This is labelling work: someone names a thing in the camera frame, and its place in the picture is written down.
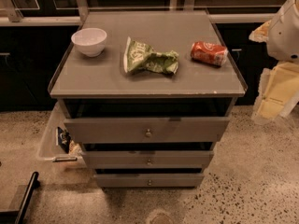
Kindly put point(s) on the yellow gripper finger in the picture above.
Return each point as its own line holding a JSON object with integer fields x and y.
{"x": 278, "y": 93}
{"x": 260, "y": 34}

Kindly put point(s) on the grey bottom drawer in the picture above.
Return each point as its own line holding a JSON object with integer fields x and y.
{"x": 149, "y": 180}

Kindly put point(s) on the grey drawer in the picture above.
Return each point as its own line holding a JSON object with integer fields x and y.
{"x": 147, "y": 159}
{"x": 149, "y": 180}
{"x": 146, "y": 130}

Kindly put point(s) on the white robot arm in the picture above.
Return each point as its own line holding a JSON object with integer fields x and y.
{"x": 283, "y": 33}

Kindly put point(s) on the grey drawer cabinet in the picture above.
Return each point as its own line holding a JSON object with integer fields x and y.
{"x": 99, "y": 88}

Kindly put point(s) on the grey top drawer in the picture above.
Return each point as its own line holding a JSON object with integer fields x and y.
{"x": 146, "y": 130}

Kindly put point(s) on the grey middle drawer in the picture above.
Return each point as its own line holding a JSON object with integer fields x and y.
{"x": 147, "y": 159}

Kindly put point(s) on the red soda can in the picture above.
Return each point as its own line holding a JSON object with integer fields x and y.
{"x": 209, "y": 53}

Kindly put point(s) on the green crumpled chip bag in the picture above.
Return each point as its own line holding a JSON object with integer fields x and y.
{"x": 140, "y": 56}

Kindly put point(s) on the white bowl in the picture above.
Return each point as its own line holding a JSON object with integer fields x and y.
{"x": 90, "y": 41}

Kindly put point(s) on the dark snack package in bin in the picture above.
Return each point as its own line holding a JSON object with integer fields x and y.
{"x": 63, "y": 139}

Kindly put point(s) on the dark background counter cabinets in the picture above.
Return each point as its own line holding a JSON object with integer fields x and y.
{"x": 31, "y": 54}

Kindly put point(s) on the clear plastic bin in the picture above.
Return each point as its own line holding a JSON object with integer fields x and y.
{"x": 48, "y": 150}

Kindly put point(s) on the black bar object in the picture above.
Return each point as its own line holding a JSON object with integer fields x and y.
{"x": 17, "y": 216}

